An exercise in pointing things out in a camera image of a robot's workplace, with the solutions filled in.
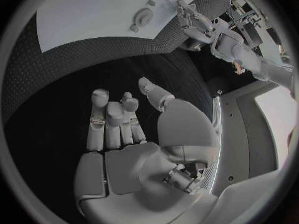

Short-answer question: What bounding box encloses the workshop desk with equipment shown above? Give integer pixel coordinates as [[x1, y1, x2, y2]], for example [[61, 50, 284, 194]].
[[230, 0, 268, 47]]

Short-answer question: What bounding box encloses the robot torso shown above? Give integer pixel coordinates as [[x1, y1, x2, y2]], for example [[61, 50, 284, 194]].
[[205, 81, 298, 195]]

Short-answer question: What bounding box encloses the round gear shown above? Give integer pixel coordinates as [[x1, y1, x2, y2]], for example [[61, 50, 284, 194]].
[[133, 7, 154, 26]]

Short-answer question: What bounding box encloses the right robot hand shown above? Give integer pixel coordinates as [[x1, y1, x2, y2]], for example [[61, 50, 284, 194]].
[[73, 77, 222, 224]]

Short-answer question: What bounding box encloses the white task board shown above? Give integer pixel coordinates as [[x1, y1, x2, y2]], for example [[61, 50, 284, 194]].
[[35, 0, 223, 53]]

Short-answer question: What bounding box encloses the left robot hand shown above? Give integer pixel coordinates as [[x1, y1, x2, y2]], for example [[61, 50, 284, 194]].
[[173, 0, 215, 44]]

